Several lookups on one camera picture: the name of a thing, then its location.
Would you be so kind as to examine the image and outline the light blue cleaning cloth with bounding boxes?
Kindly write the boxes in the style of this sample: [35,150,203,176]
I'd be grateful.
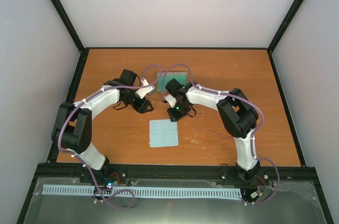
[149,119,179,148]

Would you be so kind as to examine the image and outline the red sunglasses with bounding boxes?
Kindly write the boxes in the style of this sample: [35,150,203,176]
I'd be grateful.
[196,111,233,140]

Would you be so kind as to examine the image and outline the grey glasses case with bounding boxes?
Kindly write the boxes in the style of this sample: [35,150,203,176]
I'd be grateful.
[148,70,189,95]

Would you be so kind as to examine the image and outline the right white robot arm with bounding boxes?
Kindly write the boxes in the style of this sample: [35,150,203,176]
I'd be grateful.
[165,79,260,184]

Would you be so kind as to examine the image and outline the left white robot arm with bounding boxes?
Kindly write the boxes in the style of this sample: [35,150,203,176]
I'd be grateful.
[51,69,155,183]

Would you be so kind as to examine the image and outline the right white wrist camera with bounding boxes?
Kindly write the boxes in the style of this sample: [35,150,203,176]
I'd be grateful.
[163,94,176,107]

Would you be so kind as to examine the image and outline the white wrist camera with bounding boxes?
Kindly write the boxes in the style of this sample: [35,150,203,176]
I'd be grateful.
[136,78,155,98]
[163,94,176,107]

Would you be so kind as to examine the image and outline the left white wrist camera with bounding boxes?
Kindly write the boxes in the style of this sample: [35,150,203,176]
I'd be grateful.
[136,78,155,98]

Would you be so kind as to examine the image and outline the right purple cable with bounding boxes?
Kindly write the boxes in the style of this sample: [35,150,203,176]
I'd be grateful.
[160,64,281,206]

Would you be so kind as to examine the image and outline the purple cable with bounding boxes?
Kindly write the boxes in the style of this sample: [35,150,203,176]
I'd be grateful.
[160,64,281,206]
[57,62,162,209]

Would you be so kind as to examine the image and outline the black aluminium frame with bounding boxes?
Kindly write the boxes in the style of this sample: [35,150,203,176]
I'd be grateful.
[17,0,333,223]

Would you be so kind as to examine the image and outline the light blue slotted cable duct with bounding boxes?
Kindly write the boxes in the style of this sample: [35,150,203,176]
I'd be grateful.
[41,185,242,200]

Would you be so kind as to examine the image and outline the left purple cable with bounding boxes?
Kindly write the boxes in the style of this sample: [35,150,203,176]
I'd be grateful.
[57,62,162,209]

